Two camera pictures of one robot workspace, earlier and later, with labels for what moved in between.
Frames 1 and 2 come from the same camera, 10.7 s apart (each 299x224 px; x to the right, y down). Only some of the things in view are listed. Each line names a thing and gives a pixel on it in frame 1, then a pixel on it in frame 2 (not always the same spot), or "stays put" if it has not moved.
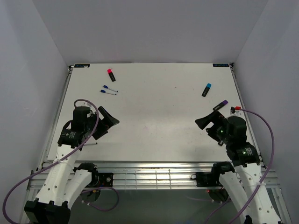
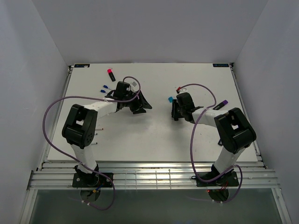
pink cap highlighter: [111, 74] stays put
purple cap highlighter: [220, 105] stays put
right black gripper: [214, 117] → [174, 113]
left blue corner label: [81, 65] stays put
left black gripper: [105, 123] → [141, 102]
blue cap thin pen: [106, 87] stays put
